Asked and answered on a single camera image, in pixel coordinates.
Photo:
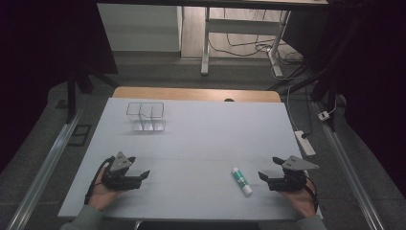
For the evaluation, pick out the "small white adapter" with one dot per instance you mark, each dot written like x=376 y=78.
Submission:
x=323 y=116

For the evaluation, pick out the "white desk frame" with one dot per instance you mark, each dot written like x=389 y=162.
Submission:
x=206 y=41

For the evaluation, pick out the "white table cover sheet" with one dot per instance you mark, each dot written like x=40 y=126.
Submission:
x=198 y=140

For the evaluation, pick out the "person's right hand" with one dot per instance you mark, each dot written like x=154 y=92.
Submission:
x=300 y=201

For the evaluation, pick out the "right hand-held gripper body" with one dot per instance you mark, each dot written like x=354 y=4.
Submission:
x=290 y=179

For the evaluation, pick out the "white power strip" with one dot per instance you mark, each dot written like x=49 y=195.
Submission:
x=304 y=143

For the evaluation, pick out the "white cabinet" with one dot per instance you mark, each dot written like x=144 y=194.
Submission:
x=139 y=27

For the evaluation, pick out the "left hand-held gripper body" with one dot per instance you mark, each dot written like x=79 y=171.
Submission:
x=118 y=179

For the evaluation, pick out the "black floor frame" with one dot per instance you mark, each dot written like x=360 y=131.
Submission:
x=79 y=135

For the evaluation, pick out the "black stand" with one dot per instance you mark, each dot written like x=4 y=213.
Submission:
x=72 y=96
x=322 y=73

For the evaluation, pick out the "person's left hand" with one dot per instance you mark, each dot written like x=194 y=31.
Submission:
x=101 y=195

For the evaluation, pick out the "metal floor rail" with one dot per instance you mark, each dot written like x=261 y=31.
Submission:
x=351 y=172
x=41 y=172

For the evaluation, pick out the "clear acrylic organizer box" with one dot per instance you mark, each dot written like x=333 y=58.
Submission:
x=147 y=116

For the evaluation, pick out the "green and white glue stick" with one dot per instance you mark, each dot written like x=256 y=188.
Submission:
x=241 y=181

